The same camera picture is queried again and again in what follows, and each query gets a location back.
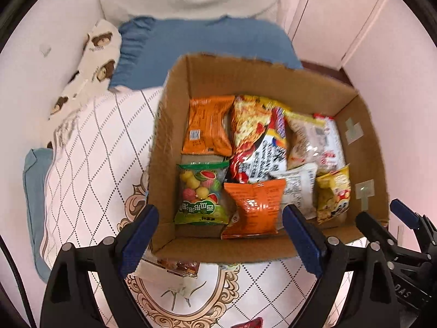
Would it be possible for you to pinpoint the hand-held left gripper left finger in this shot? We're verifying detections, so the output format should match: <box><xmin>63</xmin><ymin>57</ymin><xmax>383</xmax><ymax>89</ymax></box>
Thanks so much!
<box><xmin>40</xmin><ymin>204</ymin><xmax>160</xmax><ymax>328</ymax></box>

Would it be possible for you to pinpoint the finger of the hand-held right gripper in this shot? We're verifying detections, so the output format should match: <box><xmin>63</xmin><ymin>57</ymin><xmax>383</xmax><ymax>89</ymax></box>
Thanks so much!
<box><xmin>390</xmin><ymin>199</ymin><xmax>437</xmax><ymax>255</ymax></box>
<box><xmin>356</xmin><ymin>212</ymin><xmax>401</xmax><ymax>260</ymax></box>

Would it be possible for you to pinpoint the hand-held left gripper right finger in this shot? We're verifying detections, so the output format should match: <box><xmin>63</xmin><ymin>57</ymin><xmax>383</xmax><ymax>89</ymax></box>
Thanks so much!
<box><xmin>282</xmin><ymin>204</ymin><xmax>400</xmax><ymax>328</ymax></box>

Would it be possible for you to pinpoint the yellow panda snack packet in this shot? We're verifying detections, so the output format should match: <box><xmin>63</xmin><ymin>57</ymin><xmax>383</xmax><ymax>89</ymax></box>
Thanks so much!
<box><xmin>315</xmin><ymin>164</ymin><xmax>352</xmax><ymax>225</ymax></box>

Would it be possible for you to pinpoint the clear white snack packet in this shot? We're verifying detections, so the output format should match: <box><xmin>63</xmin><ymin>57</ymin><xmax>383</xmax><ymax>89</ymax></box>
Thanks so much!
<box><xmin>270</xmin><ymin>162</ymin><xmax>319</xmax><ymax>220</ymax></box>

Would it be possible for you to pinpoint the small crinkled orange packet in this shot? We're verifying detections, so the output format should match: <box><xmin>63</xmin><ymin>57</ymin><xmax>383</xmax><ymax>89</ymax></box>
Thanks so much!
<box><xmin>220</xmin><ymin>178</ymin><xmax>287</xmax><ymax>240</ymax></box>

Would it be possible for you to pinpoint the green fruit candy packet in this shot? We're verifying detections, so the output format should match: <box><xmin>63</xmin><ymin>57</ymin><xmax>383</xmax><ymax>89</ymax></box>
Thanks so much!
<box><xmin>174</xmin><ymin>160</ymin><xmax>230</xmax><ymax>226</ymax></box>

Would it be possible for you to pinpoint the clear rice cracker packet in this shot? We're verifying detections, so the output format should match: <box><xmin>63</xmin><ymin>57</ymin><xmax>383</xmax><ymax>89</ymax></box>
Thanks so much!
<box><xmin>285</xmin><ymin>112</ymin><xmax>346</xmax><ymax>171</ymax></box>

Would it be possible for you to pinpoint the yellow instant noodle packet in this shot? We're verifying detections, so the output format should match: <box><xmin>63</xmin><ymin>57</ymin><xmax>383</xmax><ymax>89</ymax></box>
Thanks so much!
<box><xmin>227</xmin><ymin>95</ymin><xmax>291</xmax><ymax>184</ymax></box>

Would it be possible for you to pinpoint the printed cardboard box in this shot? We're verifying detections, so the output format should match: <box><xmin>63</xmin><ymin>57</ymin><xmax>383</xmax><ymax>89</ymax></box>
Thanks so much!
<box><xmin>147</xmin><ymin>53</ymin><xmax>390</xmax><ymax>263</ymax></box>

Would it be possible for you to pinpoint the large orange snack packet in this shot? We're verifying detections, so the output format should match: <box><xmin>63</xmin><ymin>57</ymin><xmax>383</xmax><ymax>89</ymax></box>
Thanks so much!
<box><xmin>181</xmin><ymin>96</ymin><xmax>236</xmax><ymax>156</ymax></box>

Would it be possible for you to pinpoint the white nut snack packet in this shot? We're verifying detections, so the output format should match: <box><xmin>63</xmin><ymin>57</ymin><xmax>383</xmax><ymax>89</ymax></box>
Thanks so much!
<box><xmin>135</xmin><ymin>256</ymin><xmax>200</xmax><ymax>284</ymax></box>

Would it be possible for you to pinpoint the white diamond pattern blanket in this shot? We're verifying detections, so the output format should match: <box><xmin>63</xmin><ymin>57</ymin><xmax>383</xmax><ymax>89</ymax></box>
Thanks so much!
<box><xmin>40</xmin><ymin>87</ymin><xmax>369</xmax><ymax>328</ymax></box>

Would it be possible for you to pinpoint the red triangular snack packet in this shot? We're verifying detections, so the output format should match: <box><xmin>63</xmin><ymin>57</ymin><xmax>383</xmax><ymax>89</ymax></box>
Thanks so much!
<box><xmin>235</xmin><ymin>317</ymin><xmax>264</xmax><ymax>328</ymax></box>

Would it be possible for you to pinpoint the bear print pillow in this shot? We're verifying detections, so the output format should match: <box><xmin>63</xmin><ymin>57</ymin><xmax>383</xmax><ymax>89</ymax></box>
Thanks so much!
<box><xmin>48</xmin><ymin>19</ymin><xmax>123</xmax><ymax>120</ymax></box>

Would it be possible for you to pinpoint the white door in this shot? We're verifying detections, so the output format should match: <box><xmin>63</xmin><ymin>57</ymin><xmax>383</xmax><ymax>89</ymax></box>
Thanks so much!
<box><xmin>294</xmin><ymin>0</ymin><xmax>390</xmax><ymax>66</ymax></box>

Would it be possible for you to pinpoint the blue ruffled pillow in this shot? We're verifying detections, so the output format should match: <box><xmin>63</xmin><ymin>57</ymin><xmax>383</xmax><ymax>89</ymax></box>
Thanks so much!
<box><xmin>108</xmin><ymin>15</ymin><xmax>304</xmax><ymax>91</ymax></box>

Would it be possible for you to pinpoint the grey white pillow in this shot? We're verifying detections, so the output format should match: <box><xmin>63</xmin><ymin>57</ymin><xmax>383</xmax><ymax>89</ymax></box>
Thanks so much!
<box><xmin>98</xmin><ymin>0</ymin><xmax>284</xmax><ymax>24</ymax></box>

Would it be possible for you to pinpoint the black cable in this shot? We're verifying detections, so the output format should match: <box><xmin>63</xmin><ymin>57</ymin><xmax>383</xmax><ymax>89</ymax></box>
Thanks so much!
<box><xmin>0</xmin><ymin>236</ymin><xmax>38</xmax><ymax>328</ymax></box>

